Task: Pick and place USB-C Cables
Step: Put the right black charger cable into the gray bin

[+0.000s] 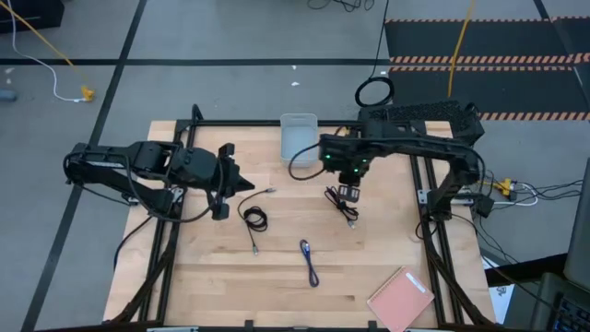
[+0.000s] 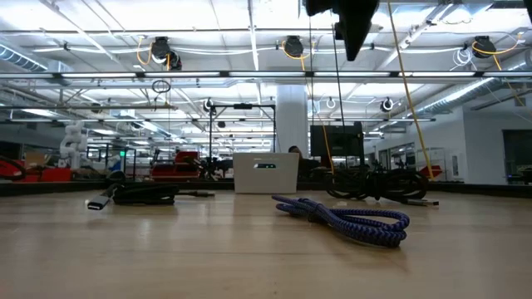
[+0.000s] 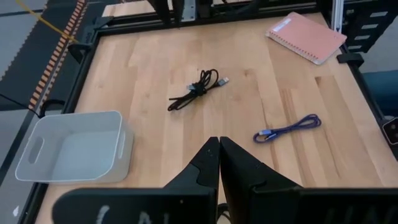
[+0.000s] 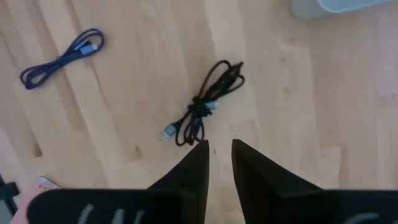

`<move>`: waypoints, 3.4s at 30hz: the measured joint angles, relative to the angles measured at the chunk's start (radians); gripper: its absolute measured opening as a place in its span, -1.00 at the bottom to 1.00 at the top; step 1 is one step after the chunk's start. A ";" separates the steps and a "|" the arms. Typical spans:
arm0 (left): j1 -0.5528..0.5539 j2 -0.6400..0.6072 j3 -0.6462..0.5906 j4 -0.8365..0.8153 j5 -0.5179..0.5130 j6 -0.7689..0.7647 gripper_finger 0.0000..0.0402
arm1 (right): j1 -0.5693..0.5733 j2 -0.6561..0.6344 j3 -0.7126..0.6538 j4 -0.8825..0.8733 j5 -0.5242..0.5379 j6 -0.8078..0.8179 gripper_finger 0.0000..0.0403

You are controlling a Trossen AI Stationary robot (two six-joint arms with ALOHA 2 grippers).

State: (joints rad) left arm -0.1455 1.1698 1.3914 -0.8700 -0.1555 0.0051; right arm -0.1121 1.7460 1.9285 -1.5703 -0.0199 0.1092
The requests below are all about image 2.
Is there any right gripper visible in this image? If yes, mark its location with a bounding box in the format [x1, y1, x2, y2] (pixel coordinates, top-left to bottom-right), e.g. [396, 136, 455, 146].
[305, 0, 381, 62]

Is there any black USB-C cable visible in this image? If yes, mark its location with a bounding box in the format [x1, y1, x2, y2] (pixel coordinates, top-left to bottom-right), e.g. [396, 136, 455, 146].
[325, 167, 440, 208]
[86, 183, 216, 211]

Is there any long ceiling light bar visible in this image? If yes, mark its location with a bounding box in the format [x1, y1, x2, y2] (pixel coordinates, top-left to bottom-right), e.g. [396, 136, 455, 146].
[0, 71, 532, 81]

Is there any white round column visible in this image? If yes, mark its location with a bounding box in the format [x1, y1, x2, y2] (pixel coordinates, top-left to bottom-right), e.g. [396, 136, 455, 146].
[275, 84, 310, 157]

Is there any black monitor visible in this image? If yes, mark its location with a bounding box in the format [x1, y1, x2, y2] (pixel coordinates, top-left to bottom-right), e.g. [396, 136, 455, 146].
[309, 121, 366, 159]

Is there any person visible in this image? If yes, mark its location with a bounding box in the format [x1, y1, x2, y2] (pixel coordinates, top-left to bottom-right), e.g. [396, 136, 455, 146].
[288, 145, 322, 180]

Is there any white plastic bin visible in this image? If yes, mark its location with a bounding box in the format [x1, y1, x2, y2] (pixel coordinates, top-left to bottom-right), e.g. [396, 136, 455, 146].
[232, 152, 300, 195]

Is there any red low bin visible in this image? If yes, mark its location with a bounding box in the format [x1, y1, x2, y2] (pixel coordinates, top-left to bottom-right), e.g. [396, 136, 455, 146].
[0, 159, 73, 184]

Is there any black ceiling cable reel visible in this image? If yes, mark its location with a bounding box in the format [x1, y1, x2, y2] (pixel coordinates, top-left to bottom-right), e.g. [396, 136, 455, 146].
[150, 36, 183, 71]
[471, 35, 496, 59]
[283, 35, 305, 59]

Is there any yellow hanging power cable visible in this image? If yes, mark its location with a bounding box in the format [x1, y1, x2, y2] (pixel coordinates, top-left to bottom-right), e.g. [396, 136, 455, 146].
[386, 0, 436, 182]

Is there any black gantry frame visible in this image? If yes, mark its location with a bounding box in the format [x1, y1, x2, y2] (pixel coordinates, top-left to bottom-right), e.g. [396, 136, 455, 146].
[208, 103, 278, 168]

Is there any black aluminium table frame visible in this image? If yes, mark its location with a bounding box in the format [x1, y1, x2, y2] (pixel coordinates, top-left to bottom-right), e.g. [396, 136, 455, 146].
[0, 178, 532, 199]

